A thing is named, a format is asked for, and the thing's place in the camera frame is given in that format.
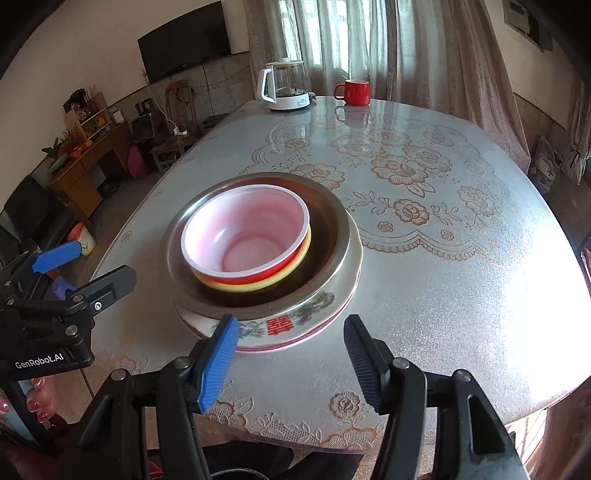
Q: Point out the wooden cabinet with clutter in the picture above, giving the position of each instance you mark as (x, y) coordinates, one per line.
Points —
(92, 135)

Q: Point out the yellow plastic bowl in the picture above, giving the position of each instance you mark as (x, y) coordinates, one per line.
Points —
(269, 281)

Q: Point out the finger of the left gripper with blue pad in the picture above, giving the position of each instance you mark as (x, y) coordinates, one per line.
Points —
(56, 257)

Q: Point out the white glass electric kettle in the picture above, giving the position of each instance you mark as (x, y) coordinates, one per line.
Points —
(281, 85)

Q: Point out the black wall television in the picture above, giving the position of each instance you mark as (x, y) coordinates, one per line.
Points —
(192, 39)

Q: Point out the lace pattern table cover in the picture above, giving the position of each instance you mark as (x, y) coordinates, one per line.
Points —
(428, 231)

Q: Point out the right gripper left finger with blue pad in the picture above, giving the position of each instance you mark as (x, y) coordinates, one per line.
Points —
(211, 359)

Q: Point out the red ceramic mug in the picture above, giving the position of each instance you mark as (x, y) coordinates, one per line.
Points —
(353, 92)

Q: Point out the wooden chair by wall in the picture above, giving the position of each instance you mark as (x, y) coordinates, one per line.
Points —
(184, 127)

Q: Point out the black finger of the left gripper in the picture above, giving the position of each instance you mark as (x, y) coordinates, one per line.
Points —
(103, 292)

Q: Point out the red plastic bowl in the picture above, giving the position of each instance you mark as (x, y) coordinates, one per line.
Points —
(245, 233)

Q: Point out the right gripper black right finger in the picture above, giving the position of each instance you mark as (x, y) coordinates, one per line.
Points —
(371, 360)

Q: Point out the beige window curtain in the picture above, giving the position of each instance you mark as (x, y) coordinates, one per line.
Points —
(439, 55)

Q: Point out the steel metal bowl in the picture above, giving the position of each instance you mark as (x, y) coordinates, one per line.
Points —
(333, 234)

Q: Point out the large white plate red characters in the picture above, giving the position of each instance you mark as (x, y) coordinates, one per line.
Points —
(305, 321)

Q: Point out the left hand red nails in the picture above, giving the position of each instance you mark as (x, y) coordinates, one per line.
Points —
(42, 400)

